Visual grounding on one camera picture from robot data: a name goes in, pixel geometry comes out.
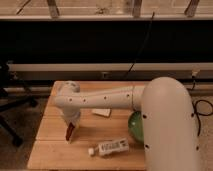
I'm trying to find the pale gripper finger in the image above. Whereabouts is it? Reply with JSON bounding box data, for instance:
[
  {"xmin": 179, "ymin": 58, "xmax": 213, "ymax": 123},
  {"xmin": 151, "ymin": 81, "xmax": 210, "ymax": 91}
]
[
  {"xmin": 65, "ymin": 125, "xmax": 69, "ymax": 141},
  {"xmin": 71, "ymin": 125, "xmax": 80, "ymax": 142}
]

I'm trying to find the red pepper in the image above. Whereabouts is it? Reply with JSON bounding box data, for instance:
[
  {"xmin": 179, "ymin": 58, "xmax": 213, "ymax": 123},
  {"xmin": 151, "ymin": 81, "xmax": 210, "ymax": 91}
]
[{"xmin": 69, "ymin": 124, "xmax": 75, "ymax": 139}]

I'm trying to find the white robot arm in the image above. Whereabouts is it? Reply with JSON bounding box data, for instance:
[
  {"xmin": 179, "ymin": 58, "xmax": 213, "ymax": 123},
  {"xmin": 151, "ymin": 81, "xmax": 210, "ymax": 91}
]
[{"xmin": 55, "ymin": 77, "xmax": 202, "ymax": 171}]

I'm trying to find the white tube with cap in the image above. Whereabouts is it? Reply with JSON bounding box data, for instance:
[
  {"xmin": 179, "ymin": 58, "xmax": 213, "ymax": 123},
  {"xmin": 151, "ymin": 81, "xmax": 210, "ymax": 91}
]
[{"xmin": 88, "ymin": 138, "xmax": 129, "ymax": 156}]

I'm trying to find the green bowl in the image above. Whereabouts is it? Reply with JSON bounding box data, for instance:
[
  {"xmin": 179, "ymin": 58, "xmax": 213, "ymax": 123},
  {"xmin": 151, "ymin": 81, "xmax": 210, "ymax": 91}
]
[{"xmin": 128, "ymin": 111, "xmax": 144, "ymax": 143}]

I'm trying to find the black office chair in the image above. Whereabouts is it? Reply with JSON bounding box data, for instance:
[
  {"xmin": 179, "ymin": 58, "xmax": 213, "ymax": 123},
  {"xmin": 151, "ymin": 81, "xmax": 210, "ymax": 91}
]
[{"xmin": 0, "ymin": 59, "xmax": 38, "ymax": 148}]

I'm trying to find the black cable on floor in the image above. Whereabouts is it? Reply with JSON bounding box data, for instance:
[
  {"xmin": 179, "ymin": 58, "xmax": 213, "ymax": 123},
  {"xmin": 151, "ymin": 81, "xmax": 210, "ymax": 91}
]
[{"xmin": 191, "ymin": 98, "xmax": 213, "ymax": 138}]

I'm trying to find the black hanging cable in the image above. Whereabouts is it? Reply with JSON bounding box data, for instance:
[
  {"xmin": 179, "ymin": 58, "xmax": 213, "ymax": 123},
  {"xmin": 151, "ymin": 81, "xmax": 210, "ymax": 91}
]
[{"xmin": 120, "ymin": 11, "xmax": 156, "ymax": 81}]

